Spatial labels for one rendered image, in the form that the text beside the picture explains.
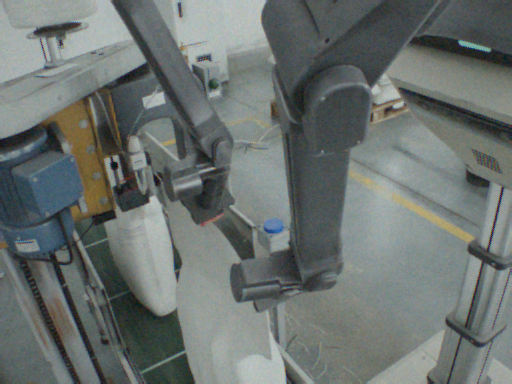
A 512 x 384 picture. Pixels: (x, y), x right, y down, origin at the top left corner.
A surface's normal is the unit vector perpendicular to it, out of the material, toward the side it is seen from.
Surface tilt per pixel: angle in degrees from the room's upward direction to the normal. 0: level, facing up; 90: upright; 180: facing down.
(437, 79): 40
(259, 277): 31
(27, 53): 90
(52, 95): 90
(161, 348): 0
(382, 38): 119
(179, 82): 92
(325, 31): 54
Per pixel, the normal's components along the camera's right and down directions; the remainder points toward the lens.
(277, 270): 0.27, -0.54
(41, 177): 0.84, 0.23
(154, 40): 0.49, 0.44
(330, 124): 0.24, 0.84
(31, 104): 0.94, 0.11
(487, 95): -0.59, -0.45
